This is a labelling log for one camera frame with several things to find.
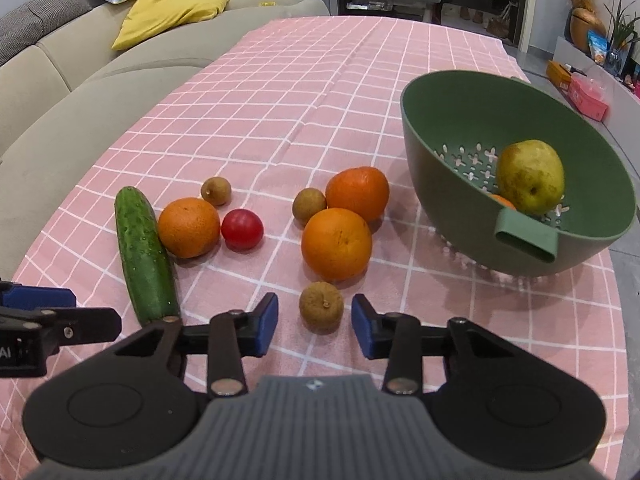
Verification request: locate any green cucumber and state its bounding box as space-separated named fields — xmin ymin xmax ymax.
xmin=114 ymin=186 xmax=180 ymax=326

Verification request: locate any orange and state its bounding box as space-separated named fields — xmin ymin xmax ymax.
xmin=324 ymin=166 xmax=390 ymax=222
xmin=489 ymin=194 xmax=517 ymax=210
xmin=157 ymin=197 xmax=220 ymax=259
xmin=300 ymin=208 xmax=373 ymax=282

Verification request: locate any red cherry tomato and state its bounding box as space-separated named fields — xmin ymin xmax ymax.
xmin=221 ymin=208 xmax=264 ymax=252

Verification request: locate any longan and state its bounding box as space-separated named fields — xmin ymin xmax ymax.
xmin=292 ymin=188 xmax=326 ymax=224
xmin=298 ymin=282 xmax=344 ymax=334
xmin=201 ymin=177 xmax=232 ymax=207

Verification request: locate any yellow-green pear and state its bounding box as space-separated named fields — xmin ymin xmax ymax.
xmin=496 ymin=140 xmax=565 ymax=217

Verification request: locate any beige sofa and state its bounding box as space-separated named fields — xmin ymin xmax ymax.
xmin=1 ymin=0 xmax=329 ymax=280

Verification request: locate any longan beside back orange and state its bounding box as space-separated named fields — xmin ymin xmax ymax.
xmin=292 ymin=188 xmax=326 ymax=224

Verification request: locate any pink checkered tablecloth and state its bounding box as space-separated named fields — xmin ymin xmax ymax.
xmin=14 ymin=18 xmax=628 ymax=477

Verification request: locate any grey knitted blanket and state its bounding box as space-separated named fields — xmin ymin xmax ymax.
xmin=0 ymin=0 xmax=91 ymax=65

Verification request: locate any green colander bowl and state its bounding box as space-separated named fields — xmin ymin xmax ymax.
xmin=400 ymin=70 xmax=637 ymax=276

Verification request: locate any grey tv bench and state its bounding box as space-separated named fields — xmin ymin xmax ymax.
xmin=553 ymin=37 xmax=639 ymax=127

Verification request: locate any pink storage box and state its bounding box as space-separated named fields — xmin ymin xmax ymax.
xmin=568 ymin=73 xmax=608 ymax=122

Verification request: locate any yellow cushion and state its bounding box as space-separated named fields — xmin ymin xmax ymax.
xmin=112 ymin=0 xmax=230 ymax=51

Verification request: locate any orange box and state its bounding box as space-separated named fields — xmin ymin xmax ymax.
xmin=546 ymin=60 xmax=572 ymax=92

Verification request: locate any blue snack bag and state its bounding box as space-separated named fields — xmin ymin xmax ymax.
xmin=587 ymin=29 xmax=608 ymax=66

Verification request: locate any green potted plant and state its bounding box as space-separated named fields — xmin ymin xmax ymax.
xmin=604 ymin=0 xmax=639 ymax=77

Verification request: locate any brown round vase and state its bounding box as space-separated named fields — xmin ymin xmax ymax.
xmin=570 ymin=8 xmax=606 ymax=53

